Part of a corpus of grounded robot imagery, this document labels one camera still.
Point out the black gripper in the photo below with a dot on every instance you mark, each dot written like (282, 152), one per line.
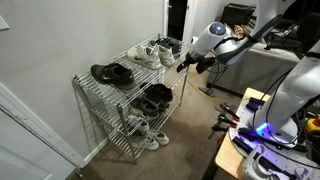
(193, 59)

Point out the black Nike shoe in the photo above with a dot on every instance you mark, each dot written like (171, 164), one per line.
(113, 76)
(158, 91)

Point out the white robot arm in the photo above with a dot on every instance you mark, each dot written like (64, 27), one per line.
(293, 90)

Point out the brown leather shoe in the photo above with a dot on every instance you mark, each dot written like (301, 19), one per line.
(164, 106)

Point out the white shoe blue lining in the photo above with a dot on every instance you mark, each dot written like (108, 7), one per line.
(143, 126)

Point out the grey Nike slide sandal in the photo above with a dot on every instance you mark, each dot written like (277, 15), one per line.
(207, 91)
(220, 107)

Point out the leopard pattern cushion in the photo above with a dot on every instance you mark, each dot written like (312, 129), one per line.
(240, 30)

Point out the grey sofa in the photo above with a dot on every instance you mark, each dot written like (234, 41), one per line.
(256, 73)

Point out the worn white lace sneaker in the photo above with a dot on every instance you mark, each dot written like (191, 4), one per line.
(161, 137)
(148, 144)

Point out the black box case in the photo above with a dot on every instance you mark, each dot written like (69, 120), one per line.
(236, 13)

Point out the black bar clamp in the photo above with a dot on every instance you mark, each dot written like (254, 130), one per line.
(242, 145)
(248, 133)
(273, 168)
(255, 104)

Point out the wooden table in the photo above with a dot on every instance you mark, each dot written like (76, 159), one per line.
(228, 156)

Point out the black chair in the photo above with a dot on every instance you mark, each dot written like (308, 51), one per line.
(310, 33)

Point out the yellow red emergency stop button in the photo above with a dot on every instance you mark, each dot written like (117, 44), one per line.
(313, 125)

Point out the white door casing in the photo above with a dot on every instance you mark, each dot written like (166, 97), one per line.
(43, 133)

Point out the white panel door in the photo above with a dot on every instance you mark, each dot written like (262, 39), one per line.
(20, 153)

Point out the round white robot base plate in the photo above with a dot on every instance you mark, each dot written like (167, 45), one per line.
(283, 156)

